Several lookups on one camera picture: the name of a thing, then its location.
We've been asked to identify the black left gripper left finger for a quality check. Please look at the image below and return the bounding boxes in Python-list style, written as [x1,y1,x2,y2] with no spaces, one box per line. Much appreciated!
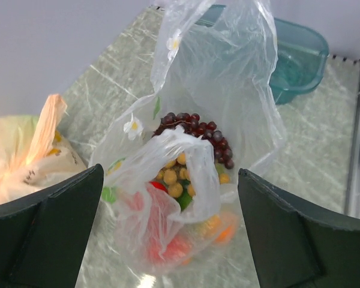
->
[0,164,104,287]

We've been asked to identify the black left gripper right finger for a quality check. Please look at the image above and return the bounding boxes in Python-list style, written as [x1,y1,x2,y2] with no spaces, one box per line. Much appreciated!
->
[238,169,360,287]

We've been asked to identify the orange green fake mango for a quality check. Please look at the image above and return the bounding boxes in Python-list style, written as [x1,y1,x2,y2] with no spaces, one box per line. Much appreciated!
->
[196,211,238,245]

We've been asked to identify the red fake pepper bunch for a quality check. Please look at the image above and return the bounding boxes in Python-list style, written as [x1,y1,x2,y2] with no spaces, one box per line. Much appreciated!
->
[118,181,191,269]

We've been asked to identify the fake longan bunch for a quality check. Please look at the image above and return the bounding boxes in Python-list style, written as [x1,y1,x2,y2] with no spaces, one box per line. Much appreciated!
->
[150,152,234,202]

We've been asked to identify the clear lemon-print plastic bag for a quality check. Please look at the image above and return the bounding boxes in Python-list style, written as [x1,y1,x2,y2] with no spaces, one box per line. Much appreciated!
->
[90,1,286,275]

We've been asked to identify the dark red fake grapes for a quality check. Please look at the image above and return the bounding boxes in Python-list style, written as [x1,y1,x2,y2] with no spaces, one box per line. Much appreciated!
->
[152,112,235,170]

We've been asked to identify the orange tied plastic bag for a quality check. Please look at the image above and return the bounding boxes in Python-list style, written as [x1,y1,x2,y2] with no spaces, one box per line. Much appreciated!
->
[0,94,86,205]

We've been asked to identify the teal plastic tray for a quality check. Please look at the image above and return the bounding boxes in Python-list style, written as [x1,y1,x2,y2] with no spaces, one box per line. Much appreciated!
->
[269,18,329,106]

